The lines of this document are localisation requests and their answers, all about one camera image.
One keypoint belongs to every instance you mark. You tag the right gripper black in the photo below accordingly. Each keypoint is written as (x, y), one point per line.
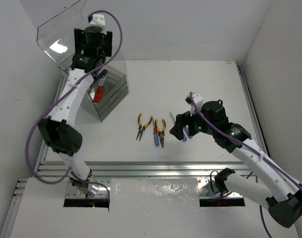
(181, 120)

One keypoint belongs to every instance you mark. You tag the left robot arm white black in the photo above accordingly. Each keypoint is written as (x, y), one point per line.
(66, 141)

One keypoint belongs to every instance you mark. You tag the red blue screwdriver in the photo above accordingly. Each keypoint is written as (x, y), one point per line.
(174, 121)
(156, 139)
(188, 133)

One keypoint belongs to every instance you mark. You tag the clear stacked plastic container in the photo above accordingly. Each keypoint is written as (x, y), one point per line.
(111, 94)

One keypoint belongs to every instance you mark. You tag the red handled adjustable wrench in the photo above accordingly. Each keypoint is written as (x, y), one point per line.
(100, 89)

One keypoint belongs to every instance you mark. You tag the black handled adjustable wrench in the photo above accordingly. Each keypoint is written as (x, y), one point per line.
(97, 77)

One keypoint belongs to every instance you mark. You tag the aluminium frame rail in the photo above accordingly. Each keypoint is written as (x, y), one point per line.
(155, 192)

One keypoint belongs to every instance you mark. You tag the yellow black long-nose pliers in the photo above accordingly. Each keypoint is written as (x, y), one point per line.
(161, 132)

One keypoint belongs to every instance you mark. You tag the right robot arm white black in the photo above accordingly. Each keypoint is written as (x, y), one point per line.
(279, 193)

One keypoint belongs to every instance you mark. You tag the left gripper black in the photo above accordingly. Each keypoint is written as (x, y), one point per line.
(78, 37)

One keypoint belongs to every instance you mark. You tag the yellow black needle-nose pliers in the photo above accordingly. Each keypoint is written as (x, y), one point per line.
(141, 127)

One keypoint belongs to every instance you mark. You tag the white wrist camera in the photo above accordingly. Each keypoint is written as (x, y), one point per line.
(98, 20)
(196, 101)

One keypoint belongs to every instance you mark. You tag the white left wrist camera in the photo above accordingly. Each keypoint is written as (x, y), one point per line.
(98, 20)

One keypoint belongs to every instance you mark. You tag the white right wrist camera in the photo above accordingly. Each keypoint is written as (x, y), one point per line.
(196, 101)

